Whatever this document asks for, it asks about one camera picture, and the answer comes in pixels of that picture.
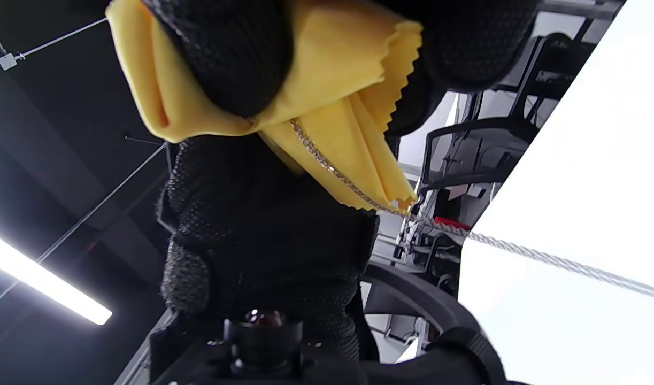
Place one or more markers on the black office chair chrome base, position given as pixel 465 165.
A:
pixel 482 133

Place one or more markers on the person's right hand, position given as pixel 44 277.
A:
pixel 236 59

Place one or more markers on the long ceiling light strip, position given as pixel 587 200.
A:
pixel 43 278

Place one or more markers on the person's left hand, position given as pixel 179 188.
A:
pixel 262 240

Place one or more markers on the yellow cloth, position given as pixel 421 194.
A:
pixel 337 69

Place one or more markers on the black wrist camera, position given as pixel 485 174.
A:
pixel 262 347

